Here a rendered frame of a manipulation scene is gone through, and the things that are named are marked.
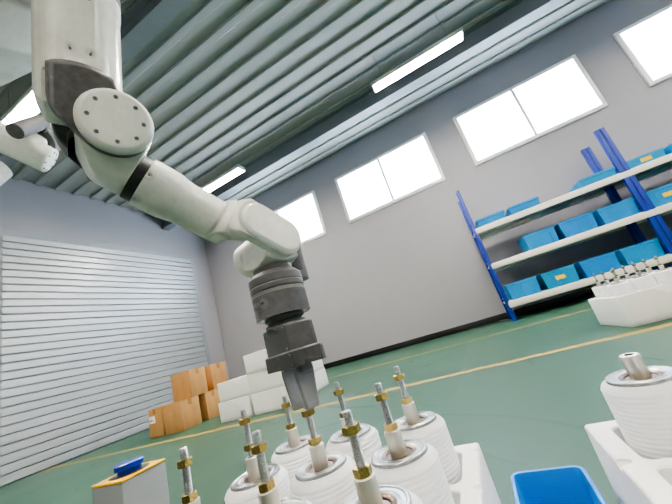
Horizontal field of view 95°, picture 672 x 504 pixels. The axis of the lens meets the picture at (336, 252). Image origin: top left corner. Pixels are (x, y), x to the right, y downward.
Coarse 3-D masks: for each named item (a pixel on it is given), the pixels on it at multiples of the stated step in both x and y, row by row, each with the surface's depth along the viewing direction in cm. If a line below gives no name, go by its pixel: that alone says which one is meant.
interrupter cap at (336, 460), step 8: (328, 456) 46; (336, 456) 45; (344, 456) 44; (304, 464) 46; (312, 464) 45; (336, 464) 42; (296, 472) 44; (304, 472) 43; (312, 472) 43; (320, 472) 41; (328, 472) 41; (304, 480) 41
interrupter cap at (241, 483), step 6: (270, 468) 49; (276, 468) 48; (246, 474) 49; (270, 474) 46; (234, 480) 48; (240, 480) 48; (246, 480) 48; (258, 480) 45; (234, 486) 46; (240, 486) 45; (246, 486) 44; (252, 486) 44
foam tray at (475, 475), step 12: (468, 444) 53; (468, 456) 49; (480, 456) 50; (468, 468) 46; (480, 468) 45; (468, 480) 43; (480, 480) 42; (456, 492) 41; (468, 492) 40; (480, 492) 39; (492, 492) 47
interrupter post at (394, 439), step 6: (384, 432) 41; (390, 432) 40; (396, 432) 40; (390, 438) 40; (396, 438) 40; (402, 438) 40; (390, 444) 40; (396, 444) 39; (402, 444) 40; (390, 450) 40; (396, 450) 39; (402, 450) 39; (396, 456) 39; (402, 456) 39
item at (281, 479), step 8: (280, 472) 47; (280, 480) 46; (288, 480) 48; (256, 488) 44; (280, 488) 45; (288, 488) 47; (232, 496) 44; (240, 496) 43; (248, 496) 43; (256, 496) 43; (280, 496) 45; (288, 496) 46
